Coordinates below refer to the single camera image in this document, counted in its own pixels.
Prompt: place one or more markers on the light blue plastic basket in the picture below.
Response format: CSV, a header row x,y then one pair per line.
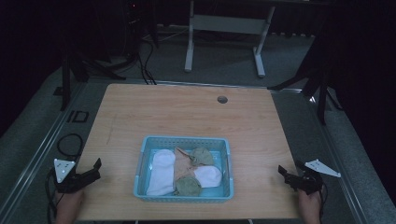
x,y
186,143

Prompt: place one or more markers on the white metal desk frame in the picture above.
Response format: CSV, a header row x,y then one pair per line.
x,y
229,24

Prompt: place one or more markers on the black metal stand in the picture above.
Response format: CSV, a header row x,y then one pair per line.
x,y
73,70
317,84

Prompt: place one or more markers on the person's right hand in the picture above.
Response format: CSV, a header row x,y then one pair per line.
x,y
309,207

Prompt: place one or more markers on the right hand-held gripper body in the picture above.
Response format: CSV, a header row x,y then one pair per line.
x,y
309,182

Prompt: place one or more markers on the short white sock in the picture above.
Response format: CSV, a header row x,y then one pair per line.
x,y
209,176

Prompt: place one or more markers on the beige sock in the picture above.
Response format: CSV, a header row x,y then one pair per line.
x,y
183,165

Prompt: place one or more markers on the long white sock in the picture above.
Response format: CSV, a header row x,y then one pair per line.
x,y
162,174

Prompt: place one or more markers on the person's left hand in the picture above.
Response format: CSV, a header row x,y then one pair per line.
x,y
69,207

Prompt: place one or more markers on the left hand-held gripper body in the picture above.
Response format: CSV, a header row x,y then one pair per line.
x,y
69,180

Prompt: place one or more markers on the green sock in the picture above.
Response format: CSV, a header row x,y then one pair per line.
x,y
203,156
188,186

